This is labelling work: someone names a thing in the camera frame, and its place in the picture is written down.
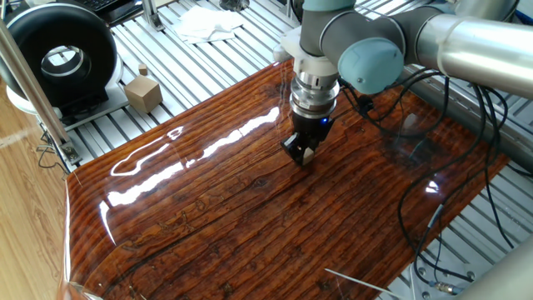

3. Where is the white fan base plate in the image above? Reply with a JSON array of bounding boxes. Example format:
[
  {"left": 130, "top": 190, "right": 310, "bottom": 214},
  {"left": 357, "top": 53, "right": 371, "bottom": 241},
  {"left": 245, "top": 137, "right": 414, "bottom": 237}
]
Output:
[{"left": 6, "top": 56, "right": 130, "bottom": 131}]

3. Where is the glossy wood grain mat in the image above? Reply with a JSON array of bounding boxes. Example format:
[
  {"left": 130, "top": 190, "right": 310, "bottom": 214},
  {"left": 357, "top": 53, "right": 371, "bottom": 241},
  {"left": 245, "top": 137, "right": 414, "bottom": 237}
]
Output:
[{"left": 57, "top": 57, "right": 511, "bottom": 300}]

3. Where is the white cable tie tail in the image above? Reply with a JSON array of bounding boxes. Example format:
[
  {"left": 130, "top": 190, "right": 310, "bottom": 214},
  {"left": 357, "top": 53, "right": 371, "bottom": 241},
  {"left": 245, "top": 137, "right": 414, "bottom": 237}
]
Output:
[{"left": 324, "top": 267, "right": 403, "bottom": 300}]

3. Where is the short aluminium bracket post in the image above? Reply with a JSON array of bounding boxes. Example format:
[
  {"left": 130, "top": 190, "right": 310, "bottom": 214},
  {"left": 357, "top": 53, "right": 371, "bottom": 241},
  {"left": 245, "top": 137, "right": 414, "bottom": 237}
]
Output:
[{"left": 141, "top": 0, "right": 166, "bottom": 33}]

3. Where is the white cloth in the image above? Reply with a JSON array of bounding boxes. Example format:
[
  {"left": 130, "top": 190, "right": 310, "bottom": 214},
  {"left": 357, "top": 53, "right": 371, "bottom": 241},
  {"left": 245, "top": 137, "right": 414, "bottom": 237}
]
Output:
[{"left": 172, "top": 4, "right": 245, "bottom": 45}]

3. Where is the black round duct fan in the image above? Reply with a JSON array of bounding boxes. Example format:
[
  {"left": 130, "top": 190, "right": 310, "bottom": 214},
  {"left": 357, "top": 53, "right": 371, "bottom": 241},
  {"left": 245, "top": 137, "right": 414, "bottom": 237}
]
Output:
[{"left": 0, "top": 2, "right": 119, "bottom": 110}]

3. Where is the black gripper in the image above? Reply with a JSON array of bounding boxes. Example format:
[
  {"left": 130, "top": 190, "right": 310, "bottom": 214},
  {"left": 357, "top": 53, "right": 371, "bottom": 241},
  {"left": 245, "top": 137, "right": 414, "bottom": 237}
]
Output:
[{"left": 280, "top": 112, "right": 336, "bottom": 168}]

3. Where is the black keyboard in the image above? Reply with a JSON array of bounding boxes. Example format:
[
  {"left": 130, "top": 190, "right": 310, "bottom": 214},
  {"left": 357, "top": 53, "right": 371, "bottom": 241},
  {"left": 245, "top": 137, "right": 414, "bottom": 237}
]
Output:
[{"left": 74, "top": 0, "right": 143, "bottom": 23}]

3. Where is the aluminium frame post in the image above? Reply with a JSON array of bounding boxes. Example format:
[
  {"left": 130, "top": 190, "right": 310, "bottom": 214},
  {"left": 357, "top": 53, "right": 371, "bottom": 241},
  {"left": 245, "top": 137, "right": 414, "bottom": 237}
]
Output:
[{"left": 0, "top": 18, "right": 82, "bottom": 166}]

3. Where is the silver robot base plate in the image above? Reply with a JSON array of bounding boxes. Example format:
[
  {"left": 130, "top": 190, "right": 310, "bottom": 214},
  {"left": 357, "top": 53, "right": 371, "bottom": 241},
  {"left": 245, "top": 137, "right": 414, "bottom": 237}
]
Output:
[{"left": 410, "top": 249, "right": 480, "bottom": 300}]

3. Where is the dark round metal object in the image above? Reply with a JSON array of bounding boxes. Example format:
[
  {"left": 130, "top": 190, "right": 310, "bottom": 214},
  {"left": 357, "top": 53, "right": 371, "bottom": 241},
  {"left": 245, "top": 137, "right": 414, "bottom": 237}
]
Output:
[{"left": 218, "top": 0, "right": 251, "bottom": 13}]

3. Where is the silver cable connector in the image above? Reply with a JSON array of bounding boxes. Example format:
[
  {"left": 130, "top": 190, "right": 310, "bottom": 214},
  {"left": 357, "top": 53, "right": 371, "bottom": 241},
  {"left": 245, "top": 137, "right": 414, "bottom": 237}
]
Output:
[{"left": 428, "top": 279, "right": 466, "bottom": 296}]

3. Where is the long black robot cable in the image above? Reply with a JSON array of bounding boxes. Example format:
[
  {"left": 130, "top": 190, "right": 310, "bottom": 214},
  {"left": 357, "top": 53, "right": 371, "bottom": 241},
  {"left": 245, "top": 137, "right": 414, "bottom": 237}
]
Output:
[{"left": 397, "top": 82, "right": 516, "bottom": 288}]

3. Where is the black cable with plug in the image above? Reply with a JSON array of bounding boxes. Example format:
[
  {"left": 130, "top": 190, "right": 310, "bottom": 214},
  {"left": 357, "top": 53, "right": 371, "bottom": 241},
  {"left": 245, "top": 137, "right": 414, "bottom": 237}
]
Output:
[{"left": 339, "top": 68, "right": 451, "bottom": 139}]

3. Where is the large wooden cube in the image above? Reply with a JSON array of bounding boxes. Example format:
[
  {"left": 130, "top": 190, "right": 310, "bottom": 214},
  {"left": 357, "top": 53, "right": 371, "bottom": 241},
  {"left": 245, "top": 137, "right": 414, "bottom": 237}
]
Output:
[{"left": 123, "top": 74, "right": 164, "bottom": 115}]

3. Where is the thin black cable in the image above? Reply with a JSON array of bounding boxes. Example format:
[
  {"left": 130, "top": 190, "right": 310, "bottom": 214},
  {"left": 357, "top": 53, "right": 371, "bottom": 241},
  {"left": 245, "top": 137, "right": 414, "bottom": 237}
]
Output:
[{"left": 36, "top": 128, "right": 70, "bottom": 173}]

